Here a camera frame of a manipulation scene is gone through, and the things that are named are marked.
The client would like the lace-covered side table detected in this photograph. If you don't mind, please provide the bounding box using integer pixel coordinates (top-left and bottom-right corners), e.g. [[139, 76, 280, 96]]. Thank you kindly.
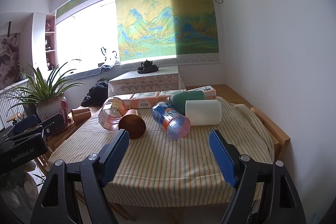
[[108, 66, 185, 97]]

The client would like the wooden dining table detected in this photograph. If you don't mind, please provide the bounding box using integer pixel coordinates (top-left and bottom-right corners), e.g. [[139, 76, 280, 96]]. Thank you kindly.
[[185, 84, 291, 162]]

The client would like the green thermos bottle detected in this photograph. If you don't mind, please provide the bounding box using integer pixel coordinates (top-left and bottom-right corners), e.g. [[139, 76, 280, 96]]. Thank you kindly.
[[166, 90, 205, 115]]

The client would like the brown gold paper cup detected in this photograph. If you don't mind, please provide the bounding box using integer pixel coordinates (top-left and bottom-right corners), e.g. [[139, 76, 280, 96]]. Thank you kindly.
[[118, 109, 146, 140]]

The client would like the white radiator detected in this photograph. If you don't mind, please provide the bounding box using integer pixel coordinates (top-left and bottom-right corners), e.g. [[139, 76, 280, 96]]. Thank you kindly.
[[0, 79, 29, 130]]

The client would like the pink white wall shelf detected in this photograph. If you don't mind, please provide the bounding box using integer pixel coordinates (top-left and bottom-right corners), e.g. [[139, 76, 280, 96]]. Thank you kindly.
[[31, 12, 58, 76]]

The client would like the black bag on floor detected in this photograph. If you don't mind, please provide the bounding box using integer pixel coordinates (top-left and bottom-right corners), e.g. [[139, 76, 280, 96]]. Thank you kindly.
[[81, 81, 108, 107]]

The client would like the spider plant in white-red pot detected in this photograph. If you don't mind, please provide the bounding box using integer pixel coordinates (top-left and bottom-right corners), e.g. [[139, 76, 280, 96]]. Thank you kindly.
[[14, 63, 82, 121]]

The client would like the dark floral wall scroll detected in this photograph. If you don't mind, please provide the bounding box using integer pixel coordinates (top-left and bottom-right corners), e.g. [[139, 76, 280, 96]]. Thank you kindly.
[[1, 34, 20, 89]]

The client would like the brown paper cup on bench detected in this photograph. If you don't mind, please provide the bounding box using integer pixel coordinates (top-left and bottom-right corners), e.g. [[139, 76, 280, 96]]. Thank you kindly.
[[71, 107, 91, 125]]

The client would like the white paper cup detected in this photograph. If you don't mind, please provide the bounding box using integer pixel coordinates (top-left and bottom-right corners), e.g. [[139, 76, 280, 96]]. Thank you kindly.
[[185, 100, 222, 126]]

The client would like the striped yellow tablecloth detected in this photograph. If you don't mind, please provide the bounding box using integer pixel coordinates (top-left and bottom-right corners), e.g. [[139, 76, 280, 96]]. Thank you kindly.
[[48, 97, 275, 208]]

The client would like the green landscape roller blind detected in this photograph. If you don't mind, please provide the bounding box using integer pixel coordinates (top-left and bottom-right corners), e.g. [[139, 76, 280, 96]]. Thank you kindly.
[[116, 0, 220, 66]]

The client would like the blue orange label plastic cup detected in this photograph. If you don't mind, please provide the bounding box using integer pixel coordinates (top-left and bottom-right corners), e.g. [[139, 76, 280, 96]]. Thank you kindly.
[[151, 102, 191, 140]]

